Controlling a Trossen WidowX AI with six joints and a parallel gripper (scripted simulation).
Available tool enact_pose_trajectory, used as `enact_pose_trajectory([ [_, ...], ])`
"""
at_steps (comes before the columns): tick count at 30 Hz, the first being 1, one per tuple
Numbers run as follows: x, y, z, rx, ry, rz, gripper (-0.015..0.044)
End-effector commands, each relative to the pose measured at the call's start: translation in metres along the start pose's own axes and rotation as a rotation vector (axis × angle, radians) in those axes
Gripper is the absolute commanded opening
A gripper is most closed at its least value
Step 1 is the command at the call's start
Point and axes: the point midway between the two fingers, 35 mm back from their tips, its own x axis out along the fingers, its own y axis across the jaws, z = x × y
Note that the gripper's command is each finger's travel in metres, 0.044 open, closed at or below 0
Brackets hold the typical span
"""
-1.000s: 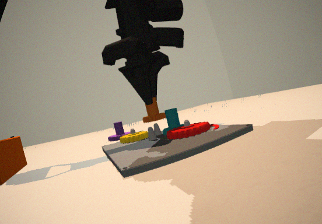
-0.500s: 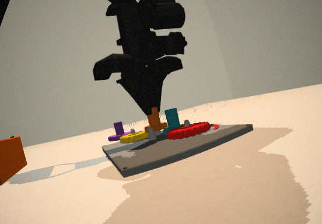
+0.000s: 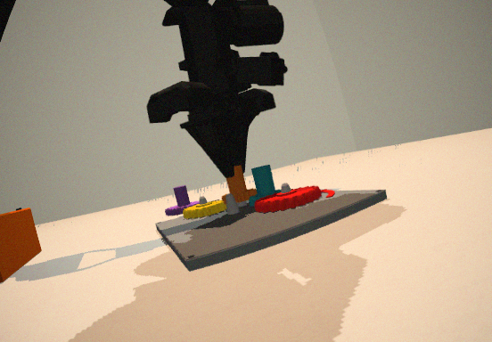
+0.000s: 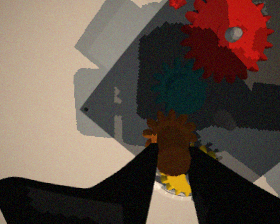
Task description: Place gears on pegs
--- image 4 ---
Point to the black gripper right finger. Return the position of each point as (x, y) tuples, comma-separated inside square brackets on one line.
[(223, 197)]

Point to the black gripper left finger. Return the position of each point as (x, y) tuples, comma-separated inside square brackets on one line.
[(123, 198)]

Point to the yellow gear with black stripe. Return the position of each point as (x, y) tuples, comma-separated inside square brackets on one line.
[(179, 182)]

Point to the red gear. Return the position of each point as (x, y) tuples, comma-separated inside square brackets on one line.
[(208, 44)]

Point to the grey board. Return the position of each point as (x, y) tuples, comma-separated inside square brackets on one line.
[(240, 122)]

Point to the brown gear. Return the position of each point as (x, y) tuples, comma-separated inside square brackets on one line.
[(173, 136)]

